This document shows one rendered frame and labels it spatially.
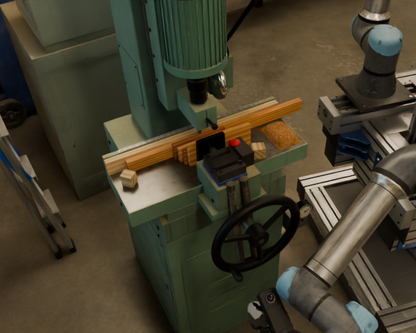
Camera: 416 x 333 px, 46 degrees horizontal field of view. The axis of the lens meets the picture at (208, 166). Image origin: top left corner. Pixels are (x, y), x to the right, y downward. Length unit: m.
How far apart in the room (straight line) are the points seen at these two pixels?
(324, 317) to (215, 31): 0.72
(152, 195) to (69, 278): 1.11
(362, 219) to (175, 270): 0.74
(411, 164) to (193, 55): 0.58
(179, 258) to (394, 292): 0.91
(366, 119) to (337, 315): 1.05
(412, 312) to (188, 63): 1.28
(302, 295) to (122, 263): 1.43
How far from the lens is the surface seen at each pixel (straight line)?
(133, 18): 1.45
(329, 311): 1.09
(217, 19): 1.26
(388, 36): 1.87
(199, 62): 1.27
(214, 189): 1.33
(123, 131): 1.81
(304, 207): 1.66
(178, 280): 1.70
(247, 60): 3.72
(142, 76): 1.55
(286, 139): 1.54
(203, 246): 1.62
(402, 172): 1.14
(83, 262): 2.46
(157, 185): 1.43
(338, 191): 2.40
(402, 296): 2.09
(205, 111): 1.41
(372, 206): 1.13
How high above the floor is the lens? 1.90
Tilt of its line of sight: 43 degrees down
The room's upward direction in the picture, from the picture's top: 4 degrees counter-clockwise
